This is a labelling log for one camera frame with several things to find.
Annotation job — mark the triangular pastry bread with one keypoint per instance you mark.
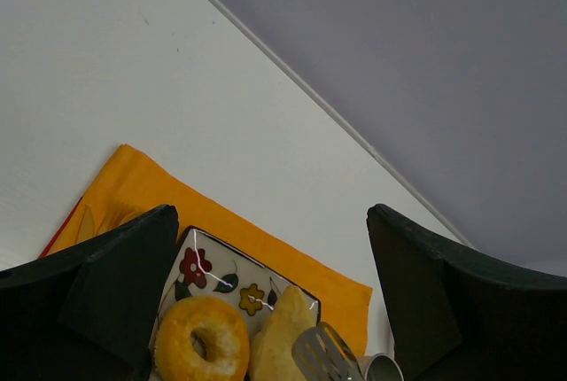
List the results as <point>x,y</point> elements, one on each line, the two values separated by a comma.
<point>270,357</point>

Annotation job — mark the orange plastic spoon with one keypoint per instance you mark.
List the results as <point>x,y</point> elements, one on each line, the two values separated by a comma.
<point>126,214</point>

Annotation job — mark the metal tongs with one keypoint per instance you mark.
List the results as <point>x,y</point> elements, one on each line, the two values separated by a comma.
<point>322,355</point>

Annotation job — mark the square floral plate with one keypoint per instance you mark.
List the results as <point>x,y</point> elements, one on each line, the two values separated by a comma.
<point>207,266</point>

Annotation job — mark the golden bagel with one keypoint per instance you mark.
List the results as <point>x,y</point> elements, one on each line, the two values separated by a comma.
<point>202,338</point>

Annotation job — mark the orange cartoon placemat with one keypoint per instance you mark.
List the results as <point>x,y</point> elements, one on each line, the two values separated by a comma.
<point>131,178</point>

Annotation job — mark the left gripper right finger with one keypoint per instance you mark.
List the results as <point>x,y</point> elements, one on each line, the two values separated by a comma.
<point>458,314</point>

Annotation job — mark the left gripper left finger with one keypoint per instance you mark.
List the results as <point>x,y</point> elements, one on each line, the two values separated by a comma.
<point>88,312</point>

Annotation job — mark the small metal cup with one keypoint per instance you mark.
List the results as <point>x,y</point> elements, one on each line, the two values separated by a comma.
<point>379,367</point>

